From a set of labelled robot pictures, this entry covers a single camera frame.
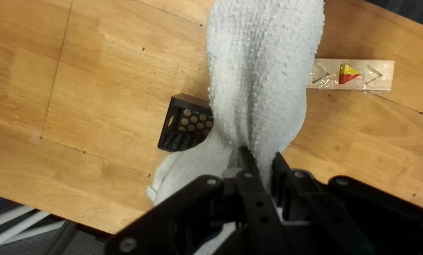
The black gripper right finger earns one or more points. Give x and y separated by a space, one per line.
352 217

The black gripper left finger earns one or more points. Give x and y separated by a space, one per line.
248 207

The black perforated box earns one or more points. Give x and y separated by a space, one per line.
184 125

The white terry towel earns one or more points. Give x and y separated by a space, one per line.
262 71

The wooden shape puzzle board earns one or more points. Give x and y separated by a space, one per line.
378 75

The thick white slanted pole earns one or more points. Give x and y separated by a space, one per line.
17 233

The thin white slanted pole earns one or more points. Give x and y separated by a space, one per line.
6 218

